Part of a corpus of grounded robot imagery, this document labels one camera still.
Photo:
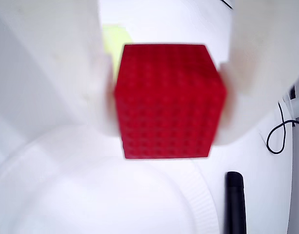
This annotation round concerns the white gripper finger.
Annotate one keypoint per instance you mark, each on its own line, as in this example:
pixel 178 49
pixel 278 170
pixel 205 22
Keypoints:
pixel 46 68
pixel 259 61

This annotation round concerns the red studded cube block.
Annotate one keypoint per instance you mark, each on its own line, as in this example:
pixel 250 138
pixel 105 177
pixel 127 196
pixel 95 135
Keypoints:
pixel 168 102

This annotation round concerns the yellow-green block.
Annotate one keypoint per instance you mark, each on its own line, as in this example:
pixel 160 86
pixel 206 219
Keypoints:
pixel 115 39

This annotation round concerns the white paper plate dish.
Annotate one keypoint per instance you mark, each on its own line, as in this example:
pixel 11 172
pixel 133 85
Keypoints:
pixel 103 195

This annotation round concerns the black cylindrical stick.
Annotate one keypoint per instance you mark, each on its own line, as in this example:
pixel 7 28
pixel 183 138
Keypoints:
pixel 234 204

